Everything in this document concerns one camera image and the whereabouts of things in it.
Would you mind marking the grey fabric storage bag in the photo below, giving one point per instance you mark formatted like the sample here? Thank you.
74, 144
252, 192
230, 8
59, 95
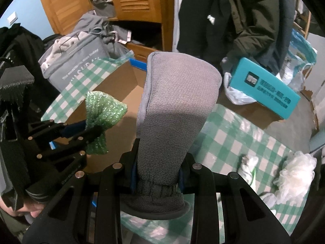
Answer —
81, 63

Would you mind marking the brown cardboard box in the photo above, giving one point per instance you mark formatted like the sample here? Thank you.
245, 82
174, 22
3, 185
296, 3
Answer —
254, 115

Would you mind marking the white light switch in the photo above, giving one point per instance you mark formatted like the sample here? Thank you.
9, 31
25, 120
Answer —
12, 18

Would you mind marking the clear blue plastic packaging bag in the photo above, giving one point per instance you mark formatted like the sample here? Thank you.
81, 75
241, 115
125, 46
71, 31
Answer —
299, 56

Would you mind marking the green checkered tablecloth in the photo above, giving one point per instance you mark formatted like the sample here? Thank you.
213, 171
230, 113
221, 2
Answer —
228, 137

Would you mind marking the olive hanging jacket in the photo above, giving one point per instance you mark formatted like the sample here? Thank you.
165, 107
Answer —
261, 25

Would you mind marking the person's left hand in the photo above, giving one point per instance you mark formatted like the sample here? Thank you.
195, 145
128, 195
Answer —
24, 208

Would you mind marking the grey fleece mitt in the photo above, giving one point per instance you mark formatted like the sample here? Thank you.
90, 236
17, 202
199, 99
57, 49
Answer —
172, 106

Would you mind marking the white mesh bath loofah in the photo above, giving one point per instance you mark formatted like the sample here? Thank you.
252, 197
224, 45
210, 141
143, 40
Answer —
295, 175

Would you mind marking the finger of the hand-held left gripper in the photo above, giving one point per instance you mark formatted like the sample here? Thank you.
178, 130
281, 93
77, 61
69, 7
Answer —
73, 130
88, 134

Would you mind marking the white plastic bag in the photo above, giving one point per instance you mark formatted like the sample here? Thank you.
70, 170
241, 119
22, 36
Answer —
234, 95

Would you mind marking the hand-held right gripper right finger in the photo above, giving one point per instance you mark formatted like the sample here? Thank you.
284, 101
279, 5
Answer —
180, 179

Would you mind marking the blue cardboard box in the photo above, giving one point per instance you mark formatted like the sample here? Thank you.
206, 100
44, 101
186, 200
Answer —
121, 89

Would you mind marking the grey hoodie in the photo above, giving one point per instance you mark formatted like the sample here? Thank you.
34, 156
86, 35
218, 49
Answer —
99, 25

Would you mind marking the green glittery sponge cloth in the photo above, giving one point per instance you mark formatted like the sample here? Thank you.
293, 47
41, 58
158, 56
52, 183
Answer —
106, 109

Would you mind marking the black hanging jacket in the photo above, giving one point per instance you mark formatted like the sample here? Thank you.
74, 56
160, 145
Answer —
203, 30

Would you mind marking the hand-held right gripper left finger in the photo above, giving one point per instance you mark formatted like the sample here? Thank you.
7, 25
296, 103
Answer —
134, 179

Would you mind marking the teal printed box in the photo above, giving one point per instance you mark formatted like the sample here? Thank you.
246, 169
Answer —
264, 89

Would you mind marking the black clothing pile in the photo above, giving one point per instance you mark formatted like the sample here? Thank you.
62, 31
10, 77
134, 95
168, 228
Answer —
17, 45

